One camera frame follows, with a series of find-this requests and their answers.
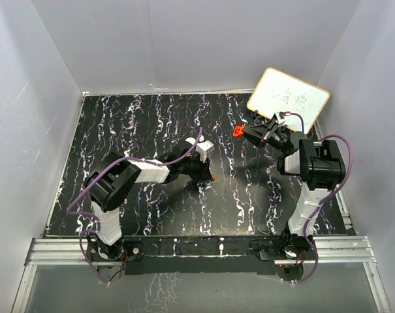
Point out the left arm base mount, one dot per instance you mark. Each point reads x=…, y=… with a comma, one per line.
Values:
x=122, y=251

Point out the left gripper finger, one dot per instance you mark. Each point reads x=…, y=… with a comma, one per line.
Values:
x=206, y=171
x=199, y=181

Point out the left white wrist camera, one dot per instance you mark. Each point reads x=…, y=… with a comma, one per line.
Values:
x=204, y=148

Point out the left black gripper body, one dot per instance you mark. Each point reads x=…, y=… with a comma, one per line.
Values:
x=194, y=167

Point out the small whiteboard yellow frame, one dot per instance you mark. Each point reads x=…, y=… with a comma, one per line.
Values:
x=277, y=91

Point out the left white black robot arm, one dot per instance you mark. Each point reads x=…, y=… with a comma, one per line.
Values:
x=112, y=180

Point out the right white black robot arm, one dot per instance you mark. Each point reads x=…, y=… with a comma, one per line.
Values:
x=319, y=165

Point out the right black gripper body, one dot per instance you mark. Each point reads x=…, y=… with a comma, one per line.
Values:
x=277, y=140

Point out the aluminium front rail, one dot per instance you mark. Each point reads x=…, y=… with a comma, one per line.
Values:
x=330, y=249

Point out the white earbud charging case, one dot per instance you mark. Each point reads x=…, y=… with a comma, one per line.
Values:
x=191, y=140

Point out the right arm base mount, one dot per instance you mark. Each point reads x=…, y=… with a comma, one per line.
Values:
x=269, y=250

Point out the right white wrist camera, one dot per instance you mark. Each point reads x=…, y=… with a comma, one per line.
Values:
x=280, y=118

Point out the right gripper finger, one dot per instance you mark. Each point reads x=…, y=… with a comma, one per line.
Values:
x=256, y=141
x=261, y=130

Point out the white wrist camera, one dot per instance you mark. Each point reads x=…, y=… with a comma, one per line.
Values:
x=204, y=148
x=280, y=118

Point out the red earbud charging case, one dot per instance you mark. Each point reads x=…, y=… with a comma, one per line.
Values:
x=238, y=131

